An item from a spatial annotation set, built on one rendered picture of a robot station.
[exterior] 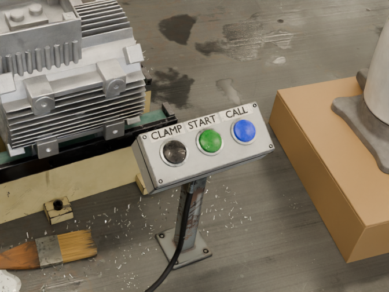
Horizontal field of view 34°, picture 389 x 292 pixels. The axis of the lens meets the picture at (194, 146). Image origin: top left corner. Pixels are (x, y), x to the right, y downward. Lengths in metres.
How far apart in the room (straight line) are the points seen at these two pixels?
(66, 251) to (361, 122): 0.53
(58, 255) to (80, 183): 0.12
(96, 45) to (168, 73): 0.42
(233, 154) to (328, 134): 0.32
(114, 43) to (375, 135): 0.46
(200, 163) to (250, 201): 0.31
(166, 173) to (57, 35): 0.23
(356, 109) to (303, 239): 0.24
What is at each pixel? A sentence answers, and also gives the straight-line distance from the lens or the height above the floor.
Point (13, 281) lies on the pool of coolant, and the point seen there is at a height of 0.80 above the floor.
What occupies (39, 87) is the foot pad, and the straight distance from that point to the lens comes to 0.84.
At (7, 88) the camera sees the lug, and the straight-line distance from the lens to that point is 0.84.
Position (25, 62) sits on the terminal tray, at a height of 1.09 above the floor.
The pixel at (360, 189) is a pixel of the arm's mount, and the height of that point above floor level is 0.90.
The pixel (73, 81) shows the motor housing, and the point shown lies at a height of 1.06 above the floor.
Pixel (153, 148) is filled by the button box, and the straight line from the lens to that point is 0.77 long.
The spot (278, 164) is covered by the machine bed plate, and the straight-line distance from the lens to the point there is 1.15.
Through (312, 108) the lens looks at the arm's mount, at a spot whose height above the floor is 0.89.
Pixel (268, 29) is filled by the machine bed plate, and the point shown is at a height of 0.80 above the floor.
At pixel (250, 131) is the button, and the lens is 0.81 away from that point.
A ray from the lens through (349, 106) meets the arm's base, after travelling 1.13.
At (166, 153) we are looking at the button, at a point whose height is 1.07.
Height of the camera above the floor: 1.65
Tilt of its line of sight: 47 degrees down
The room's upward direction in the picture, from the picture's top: 9 degrees clockwise
